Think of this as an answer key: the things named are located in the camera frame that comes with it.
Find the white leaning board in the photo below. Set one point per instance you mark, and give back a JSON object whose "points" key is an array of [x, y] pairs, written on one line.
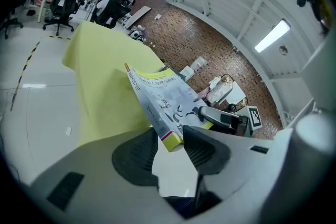
{"points": [[137, 17]]}

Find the small white table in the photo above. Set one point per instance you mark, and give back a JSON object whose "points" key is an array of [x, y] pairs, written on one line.
{"points": [[236, 94]]}

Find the grey and yellow book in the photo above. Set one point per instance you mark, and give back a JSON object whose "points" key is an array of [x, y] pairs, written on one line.
{"points": [[160, 102]]}

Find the yellow black floor tape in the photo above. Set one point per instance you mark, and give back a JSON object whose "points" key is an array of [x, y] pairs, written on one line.
{"points": [[27, 60]]}

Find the long ceiling light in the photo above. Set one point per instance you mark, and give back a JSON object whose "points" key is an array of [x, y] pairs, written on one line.
{"points": [[273, 36]]}

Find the pile of plastic bags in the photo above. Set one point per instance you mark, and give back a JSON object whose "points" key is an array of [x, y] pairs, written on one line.
{"points": [[219, 89]]}

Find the yellow tablecloth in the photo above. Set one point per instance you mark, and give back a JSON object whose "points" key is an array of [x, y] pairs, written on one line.
{"points": [[105, 81]]}

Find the white robot toy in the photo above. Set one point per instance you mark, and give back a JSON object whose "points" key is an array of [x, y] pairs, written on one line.
{"points": [[137, 35]]}

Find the white cardboard box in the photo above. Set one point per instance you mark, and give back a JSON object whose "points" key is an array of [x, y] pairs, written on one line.
{"points": [[187, 72]]}

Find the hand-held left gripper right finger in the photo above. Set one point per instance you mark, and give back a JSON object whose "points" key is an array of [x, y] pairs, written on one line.
{"points": [[207, 152]]}

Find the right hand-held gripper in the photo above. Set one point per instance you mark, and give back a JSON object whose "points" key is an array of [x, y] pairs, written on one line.
{"points": [[253, 118]]}

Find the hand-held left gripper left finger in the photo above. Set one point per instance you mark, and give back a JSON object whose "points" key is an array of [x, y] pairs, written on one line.
{"points": [[94, 165]]}

